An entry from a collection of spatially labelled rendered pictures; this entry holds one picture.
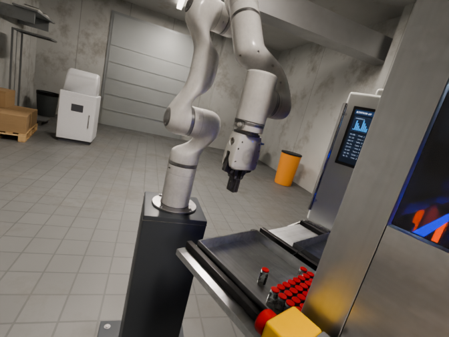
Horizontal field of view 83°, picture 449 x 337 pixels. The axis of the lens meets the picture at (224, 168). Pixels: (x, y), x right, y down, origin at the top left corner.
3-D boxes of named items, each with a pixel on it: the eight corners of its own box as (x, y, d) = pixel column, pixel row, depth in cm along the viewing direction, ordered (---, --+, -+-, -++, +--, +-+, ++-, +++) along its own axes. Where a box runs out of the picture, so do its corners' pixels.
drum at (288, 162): (296, 188, 569) (306, 157, 552) (278, 185, 554) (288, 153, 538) (286, 181, 613) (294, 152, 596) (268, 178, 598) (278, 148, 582)
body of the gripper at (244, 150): (244, 130, 64) (232, 171, 67) (269, 134, 71) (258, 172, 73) (225, 124, 69) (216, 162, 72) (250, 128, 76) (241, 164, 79)
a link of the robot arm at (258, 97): (254, 122, 76) (229, 116, 71) (267, 77, 73) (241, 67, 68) (273, 127, 69) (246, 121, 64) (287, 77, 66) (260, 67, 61)
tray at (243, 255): (341, 303, 69) (345, 292, 68) (283, 342, 52) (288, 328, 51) (254, 237, 94) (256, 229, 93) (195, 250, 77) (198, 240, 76)
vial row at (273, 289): (311, 289, 72) (316, 275, 71) (270, 309, 60) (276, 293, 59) (304, 283, 73) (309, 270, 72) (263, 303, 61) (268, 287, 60)
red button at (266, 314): (282, 339, 41) (288, 319, 40) (266, 350, 38) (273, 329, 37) (264, 321, 44) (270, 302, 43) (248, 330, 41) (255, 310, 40)
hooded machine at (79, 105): (64, 134, 536) (71, 67, 506) (97, 139, 557) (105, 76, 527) (53, 139, 473) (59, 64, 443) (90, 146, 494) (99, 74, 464)
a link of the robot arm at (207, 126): (164, 158, 107) (175, 101, 102) (203, 162, 117) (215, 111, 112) (174, 167, 97) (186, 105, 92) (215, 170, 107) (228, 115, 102)
